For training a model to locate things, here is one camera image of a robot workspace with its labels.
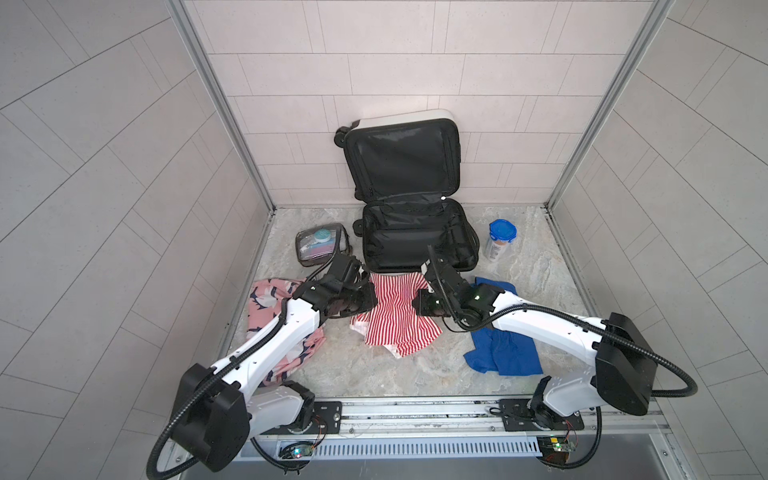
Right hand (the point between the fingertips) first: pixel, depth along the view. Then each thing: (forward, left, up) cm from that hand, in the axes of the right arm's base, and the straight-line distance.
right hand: (408, 307), depth 79 cm
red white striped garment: (-3, +4, -3) cm, 6 cm away
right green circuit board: (-31, -31, -13) cm, 46 cm away
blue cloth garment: (-10, -24, -9) cm, 27 cm away
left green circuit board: (-28, +27, -7) cm, 40 cm away
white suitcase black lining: (+46, -3, +10) cm, 47 cm away
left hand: (+3, +6, +1) cm, 7 cm away
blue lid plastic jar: (+24, -32, 0) cm, 40 cm away
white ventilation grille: (-29, +1, -12) cm, 31 cm away
